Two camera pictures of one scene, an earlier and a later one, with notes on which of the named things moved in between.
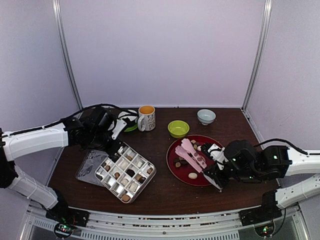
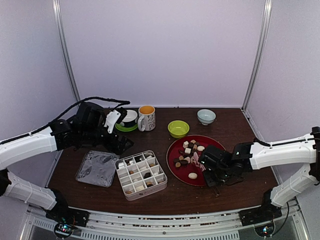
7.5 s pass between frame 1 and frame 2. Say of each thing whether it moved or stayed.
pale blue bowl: stayed
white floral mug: stayed
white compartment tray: moved
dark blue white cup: stayed
